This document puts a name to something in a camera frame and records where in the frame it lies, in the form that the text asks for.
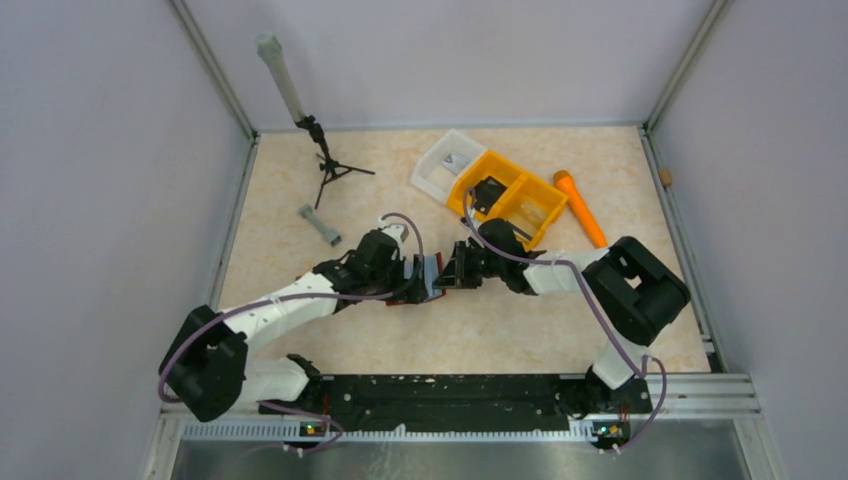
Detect black mini tripod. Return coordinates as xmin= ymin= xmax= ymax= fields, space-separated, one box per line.
xmin=295 ymin=115 xmax=375 ymax=209

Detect silver card in white bin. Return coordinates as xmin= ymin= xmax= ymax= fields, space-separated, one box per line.
xmin=441 ymin=152 xmax=469 ymax=176

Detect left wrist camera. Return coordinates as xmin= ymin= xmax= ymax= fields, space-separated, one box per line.
xmin=378 ymin=223 xmax=410 ymax=245

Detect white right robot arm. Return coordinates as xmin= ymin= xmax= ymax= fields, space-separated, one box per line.
xmin=433 ymin=219 xmax=691 ymax=404

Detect red card holder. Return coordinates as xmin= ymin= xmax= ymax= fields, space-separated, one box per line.
xmin=389 ymin=253 xmax=446 ymax=303

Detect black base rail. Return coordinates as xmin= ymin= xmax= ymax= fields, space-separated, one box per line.
xmin=258 ymin=374 xmax=653 ymax=433

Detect clear card in yellow bin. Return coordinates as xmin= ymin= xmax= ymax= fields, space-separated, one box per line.
xmin=517 ymin=201 xmax=547 ymax=228

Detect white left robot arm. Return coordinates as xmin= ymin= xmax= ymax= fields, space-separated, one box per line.
xmin=157 ymin=223 xmax=414 ymax=422

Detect orange plastic cylinder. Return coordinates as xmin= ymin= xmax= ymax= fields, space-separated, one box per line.
xmin=552 ymin=170 xmax=608 ymax=248

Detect grey tube on tripod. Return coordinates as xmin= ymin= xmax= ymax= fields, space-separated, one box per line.
xmin=255 ymin=33 xmax=306 ymax=127

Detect black cards in yellow bin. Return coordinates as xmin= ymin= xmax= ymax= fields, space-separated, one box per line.
xmin=472 ymin=176 xmax=507 ymax=215

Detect grey toy block bar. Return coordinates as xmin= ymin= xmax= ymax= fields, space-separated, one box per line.
xmin=298 ymin=205 xmax=342 ymax=247

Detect yellow plastic double bin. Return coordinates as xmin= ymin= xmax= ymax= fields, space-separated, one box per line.
xmin=446 ymin=150 xmax=568 ymax=249

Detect white plastic bin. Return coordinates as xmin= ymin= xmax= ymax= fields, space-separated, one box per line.
xmin=410 ymin=129 xmax=487 ymax=204

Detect small brown wall knob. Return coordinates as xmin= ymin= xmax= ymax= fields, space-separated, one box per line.
xmin=658 ymin=168 xmax=673 ymax=188

